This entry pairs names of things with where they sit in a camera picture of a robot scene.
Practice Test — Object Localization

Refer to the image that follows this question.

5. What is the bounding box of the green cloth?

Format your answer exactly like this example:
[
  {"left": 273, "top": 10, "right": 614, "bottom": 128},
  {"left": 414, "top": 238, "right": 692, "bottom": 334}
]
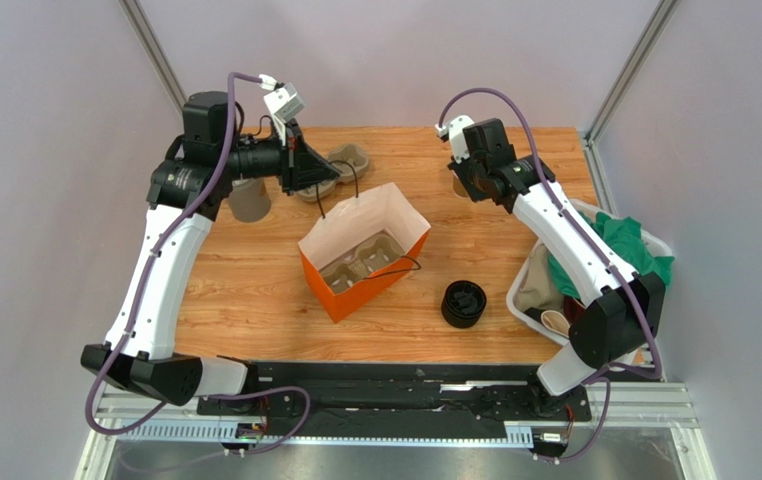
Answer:
[{"left": 548, "top": 210, "right": 675, "bottom": 300}]

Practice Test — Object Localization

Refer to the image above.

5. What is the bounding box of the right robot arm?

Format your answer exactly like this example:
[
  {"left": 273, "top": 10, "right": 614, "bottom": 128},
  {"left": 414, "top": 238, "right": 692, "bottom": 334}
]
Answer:
[{"left": 436, "top": 116, "right": 665, "bottom": 396}]

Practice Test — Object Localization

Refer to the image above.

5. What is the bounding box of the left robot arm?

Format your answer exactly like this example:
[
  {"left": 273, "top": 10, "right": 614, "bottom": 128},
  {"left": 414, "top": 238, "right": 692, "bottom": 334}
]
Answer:
[{"left": 80, "top": 84, "right": 340, "bottom": 406}]

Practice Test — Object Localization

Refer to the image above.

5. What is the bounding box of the beige cloth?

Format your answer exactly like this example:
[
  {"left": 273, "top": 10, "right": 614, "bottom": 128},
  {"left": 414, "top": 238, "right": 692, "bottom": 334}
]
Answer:
[{"left": 514, "top": 245, "right": 564, "bottom": 311}]

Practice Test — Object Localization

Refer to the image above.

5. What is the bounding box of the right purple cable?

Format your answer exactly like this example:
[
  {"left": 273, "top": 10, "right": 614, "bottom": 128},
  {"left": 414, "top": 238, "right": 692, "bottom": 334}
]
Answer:
[{"left": 437, "top": 87, "right": 663, "bottom": 464}]

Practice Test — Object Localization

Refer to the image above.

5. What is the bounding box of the orange paper bag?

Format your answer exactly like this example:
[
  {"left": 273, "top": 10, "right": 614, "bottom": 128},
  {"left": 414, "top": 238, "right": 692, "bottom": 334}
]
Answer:
[{"left": 298, "top": 182, "right": 431, "bottom": 323}]

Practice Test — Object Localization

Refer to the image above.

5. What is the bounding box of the pulp cup carrier tray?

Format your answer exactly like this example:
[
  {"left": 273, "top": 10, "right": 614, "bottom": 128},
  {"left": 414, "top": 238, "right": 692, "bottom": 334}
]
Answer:
[{"left": 321, "top": 231, "right": 422, "bottom": 294}]

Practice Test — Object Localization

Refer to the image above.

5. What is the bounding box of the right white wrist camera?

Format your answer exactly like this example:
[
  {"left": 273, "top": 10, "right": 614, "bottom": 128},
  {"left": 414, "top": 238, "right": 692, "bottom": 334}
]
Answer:
[{"left": 435, "top": 115, "right": 475, "bottom": 163}]

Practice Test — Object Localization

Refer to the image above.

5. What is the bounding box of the aluminium front frame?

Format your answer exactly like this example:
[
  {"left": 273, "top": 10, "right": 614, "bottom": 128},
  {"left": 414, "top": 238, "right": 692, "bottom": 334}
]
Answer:
[{"left": 91, "top": 361, "right": 715, "bottom": 479}]

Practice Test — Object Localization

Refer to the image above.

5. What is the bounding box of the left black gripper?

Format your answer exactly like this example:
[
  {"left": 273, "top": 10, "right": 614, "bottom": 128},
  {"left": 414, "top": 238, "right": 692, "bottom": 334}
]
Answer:
[{"left": 219, "top": 118, "right": 340, "bottom": 197}]

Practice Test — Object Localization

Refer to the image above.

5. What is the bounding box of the grey straw holder cup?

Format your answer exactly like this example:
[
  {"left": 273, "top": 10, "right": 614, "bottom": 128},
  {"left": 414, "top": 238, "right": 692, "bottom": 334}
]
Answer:
[{"left": 227, "top": 178, "right": 271, "bottom": 223}]

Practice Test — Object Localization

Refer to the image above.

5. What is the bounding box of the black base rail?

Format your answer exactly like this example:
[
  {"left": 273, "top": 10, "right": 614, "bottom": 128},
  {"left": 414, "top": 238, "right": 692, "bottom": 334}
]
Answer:
[{"left": 197, "top": 361, "right": 592, "bottom": 440}]

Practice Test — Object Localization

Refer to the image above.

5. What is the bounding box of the stack of black lids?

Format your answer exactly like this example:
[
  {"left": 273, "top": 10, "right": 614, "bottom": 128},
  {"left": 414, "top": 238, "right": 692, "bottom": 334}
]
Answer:
[{"left": 440, "top": 280, "right": 487, "bottom": 329}]

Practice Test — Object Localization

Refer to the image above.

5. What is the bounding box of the stack of paper cups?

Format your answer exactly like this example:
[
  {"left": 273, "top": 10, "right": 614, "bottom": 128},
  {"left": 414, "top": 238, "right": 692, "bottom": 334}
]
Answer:
[{"left": 452, "top": 173, "right": 469, "bottom": 199}]

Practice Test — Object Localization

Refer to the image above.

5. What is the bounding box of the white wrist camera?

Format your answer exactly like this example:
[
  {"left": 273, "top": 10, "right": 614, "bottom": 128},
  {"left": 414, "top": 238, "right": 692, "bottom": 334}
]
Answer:
[
  {"left": 435, "top": 115, "right": 475, "bottom": 163},
  {"left": 258, "top": 74, "right": 307, "bottom": 146}
]

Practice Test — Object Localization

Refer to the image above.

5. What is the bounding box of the purple cable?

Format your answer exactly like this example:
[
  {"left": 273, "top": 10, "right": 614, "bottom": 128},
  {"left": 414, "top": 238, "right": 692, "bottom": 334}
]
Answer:
[
  {"left": 84, "top": 71, "right": 313, "bottom": 457},
  {"left": 437, "top": 87, "right": 663, "bottom": 464}
]

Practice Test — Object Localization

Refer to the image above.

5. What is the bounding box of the dark red cloth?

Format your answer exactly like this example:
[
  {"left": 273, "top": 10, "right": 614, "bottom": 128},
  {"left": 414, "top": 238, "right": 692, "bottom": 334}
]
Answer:
[{"left": 563, "top": 296, "right": 586, "bottom": 325}]

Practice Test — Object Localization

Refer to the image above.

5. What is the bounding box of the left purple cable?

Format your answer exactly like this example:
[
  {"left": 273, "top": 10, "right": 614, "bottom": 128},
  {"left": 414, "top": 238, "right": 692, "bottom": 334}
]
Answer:
[{"left": 84, "top": 71, "right": 313, "bottom": 457}]

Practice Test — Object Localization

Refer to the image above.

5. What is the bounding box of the left aluminium frame post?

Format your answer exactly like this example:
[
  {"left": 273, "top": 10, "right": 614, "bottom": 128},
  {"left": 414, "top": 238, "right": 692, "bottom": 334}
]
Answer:
[{"left": 118, "top": 0, "right": 188, "bottom": 120}]

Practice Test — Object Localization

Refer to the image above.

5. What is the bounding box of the white laundry basket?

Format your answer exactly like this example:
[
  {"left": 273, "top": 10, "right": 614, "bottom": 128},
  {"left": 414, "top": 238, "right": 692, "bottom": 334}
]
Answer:
[{"left": 506, "top": 199, "right": 673, "bottom": 346}]

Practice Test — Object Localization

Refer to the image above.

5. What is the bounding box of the right aluminium frame post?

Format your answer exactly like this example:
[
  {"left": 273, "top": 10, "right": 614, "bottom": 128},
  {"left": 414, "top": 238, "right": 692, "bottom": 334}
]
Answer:
[{"left": 585, "top": 0, "right": 681, "bottom": 146}]

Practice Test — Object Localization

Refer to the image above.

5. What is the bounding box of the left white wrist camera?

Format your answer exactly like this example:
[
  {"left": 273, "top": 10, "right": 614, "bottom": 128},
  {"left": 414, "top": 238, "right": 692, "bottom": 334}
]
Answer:
[{"left": 258, "top": 74, "right": 307, "bottom": 146}]

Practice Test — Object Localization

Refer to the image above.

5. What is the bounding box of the aluminium frame post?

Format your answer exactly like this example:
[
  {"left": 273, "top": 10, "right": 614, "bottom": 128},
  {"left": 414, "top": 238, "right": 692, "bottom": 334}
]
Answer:
[
  {"left": 585, "top": 0, "right": 681, "bottom": 146},
  {"left": 118, "top": 0, "right": 188, "bottom": 120}
]

